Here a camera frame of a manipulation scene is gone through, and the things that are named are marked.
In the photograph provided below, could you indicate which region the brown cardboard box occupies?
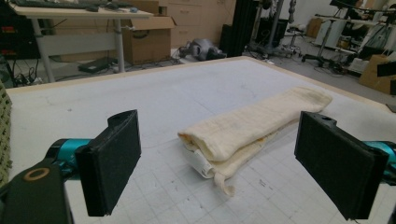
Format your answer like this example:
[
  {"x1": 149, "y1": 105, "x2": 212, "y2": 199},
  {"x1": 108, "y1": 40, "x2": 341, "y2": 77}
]
[{"x1": 358, "y1": 54, "x2": 396, "y2": 96}]

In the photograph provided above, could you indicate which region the black electronics rack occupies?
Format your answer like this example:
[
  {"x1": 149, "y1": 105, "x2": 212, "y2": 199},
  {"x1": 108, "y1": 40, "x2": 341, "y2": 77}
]
[{"x1": 0, "y1": 3, "x2": 41, "y2": 60}]

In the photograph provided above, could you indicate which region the grey backpack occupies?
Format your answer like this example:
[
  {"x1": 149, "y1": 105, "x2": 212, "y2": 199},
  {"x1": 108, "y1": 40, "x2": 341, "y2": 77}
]
[{"x1": 179, "y1": 37, "x2": 228, "y2": 62}]

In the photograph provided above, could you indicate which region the metal stand with wheeled base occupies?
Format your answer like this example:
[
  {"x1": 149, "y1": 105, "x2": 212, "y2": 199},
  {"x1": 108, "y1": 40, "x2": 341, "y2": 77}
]
[{"x1": 248, "y1": 0, "x2": 304, "y2": 58}]

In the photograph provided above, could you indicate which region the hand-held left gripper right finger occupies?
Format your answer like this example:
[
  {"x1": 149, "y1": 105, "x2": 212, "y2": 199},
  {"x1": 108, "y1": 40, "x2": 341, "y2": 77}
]
[{"x1": 294, "y1": 110, "x2": 396, "y2": 220}]

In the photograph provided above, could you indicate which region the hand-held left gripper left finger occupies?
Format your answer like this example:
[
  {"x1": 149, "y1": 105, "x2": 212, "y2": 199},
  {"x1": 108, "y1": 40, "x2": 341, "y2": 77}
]
[{"x1": 46, "y1": 109, "x2": 142, "y2": 217}]

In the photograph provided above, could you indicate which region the small cardboard box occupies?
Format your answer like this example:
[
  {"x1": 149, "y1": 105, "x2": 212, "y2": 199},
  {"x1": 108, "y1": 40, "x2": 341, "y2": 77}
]
[{"x1": 305, "y1": 17, "x2": 325, "y2": 39}]

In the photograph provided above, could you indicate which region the white cabinet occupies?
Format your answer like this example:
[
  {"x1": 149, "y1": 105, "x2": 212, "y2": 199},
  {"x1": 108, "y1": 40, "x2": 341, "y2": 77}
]
[{"x1": 314, "y1": 15, "x2": 348, "y2": 49}]

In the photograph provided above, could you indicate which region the cream towel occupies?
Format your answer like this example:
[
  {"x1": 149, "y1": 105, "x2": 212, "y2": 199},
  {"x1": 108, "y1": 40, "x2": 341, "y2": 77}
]
[{"x1": 177, "y1": 86, "x2": 333, "y2": 198}]

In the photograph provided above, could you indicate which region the black keyboard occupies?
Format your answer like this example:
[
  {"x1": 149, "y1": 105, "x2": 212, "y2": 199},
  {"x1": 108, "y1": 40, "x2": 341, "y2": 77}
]
[{"x1": 10, "y1": 0, "x2": 100, "y2": 13}]

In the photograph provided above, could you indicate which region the olive woven mat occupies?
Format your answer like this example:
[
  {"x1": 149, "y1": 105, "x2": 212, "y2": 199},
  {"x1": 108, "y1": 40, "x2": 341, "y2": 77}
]
[{"x1": 0, "y1": 81, "x2": 13, "y2": 188}]

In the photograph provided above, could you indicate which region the black curtain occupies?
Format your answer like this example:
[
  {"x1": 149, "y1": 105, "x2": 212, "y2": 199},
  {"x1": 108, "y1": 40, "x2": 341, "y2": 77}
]
[{"x1": 219, "y1": 0, "x2": 260, "y2": 58}]

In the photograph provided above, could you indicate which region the white desk with metal legs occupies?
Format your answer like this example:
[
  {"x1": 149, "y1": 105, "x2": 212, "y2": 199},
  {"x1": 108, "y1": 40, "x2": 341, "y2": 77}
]
[{"x1": 8, "y1": 0, "x2": 154, "y2": 84}]

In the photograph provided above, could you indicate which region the open cardboard box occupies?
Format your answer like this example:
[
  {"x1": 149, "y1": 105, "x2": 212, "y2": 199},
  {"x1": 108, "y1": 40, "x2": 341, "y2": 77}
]
[{"x1": 121, "y1": 15, "x2": 177, "y2": 66}]

